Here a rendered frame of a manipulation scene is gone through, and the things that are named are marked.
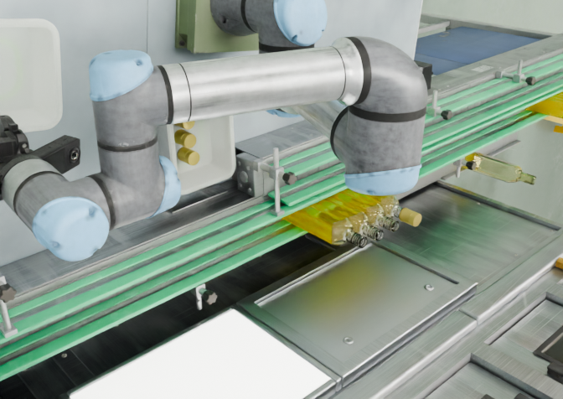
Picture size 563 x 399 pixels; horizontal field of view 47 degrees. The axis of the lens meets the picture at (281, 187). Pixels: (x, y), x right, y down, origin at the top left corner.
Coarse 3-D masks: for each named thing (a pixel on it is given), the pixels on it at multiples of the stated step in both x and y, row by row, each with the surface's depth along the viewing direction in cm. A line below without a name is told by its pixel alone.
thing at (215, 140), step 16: (176, 128) 148; (192, 128) 151; (208, 128) 154; (224, 128) 151; (176, 144) 150; (208, 144) 156; (224, 144) 153; (176, 160) 142; (208, 160) 157; (224, 160) 155; (192, 176) 152; (208, 176) 153; (224, 176) 153
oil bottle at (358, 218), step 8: (320, 200) 162; (328, 200) 162; (336, 200) 162; (328, 208) 159; (336, 208) 158; (344, 208) 158; (352, 208) 158; (352, 216) 154; (360, 216) 155; (352, 224) 154; (360, 224) 154; (360, 232) 154
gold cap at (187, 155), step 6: (180, 150) 150; (186, 150) 149; (192, 150) 149; (180, 156) 150; (186, 156) 148; (192, 156) 148; (198, 156) 149; (186, 162) 149; (192, 162) 149; (198, 162) 150
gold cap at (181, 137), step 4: (176, 132) 148; (180, 132) 147; (184, 132) 147; (188, 132) 147; (176, 136) 148; (180, 136) 147; (184, 136) 146; (188, 136) 146; (192, 136) 146; (176, 140) 148; (180, 140) 146; (184, 140) 145; (188, 140) 146; (192, 140) 147; (196, 140) 148; (180, 144) 148; (184, 144) 146; (188, 144) 146; (192, 144) 147
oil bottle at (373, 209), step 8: (344, 192) 166; (352, 192) 166; (344, 200) 162; (352, 200) 161; (360, 200) 161; (368, 200) 161; (360, 208) 158; (368, 208) 158; (376, 208) 158; (368, 216) 157; (376, 216) 157; (376, 224) 158
